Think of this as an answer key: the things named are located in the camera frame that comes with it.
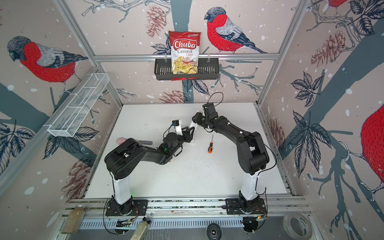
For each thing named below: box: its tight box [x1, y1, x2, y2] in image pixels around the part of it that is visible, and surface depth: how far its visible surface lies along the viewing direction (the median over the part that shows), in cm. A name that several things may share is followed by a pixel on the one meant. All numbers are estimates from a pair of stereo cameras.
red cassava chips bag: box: [168, 30, 201, 75], surface depth 86 cm
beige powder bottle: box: [130, 216, 152, 240], surface depth 67 cm
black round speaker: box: [205, 223, 223, 240], surface depth 59 cm
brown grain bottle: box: [61, 204, 85, 234], surface depth 69 cm
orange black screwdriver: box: [208, 134, 214, 154], surface depth 96 cm
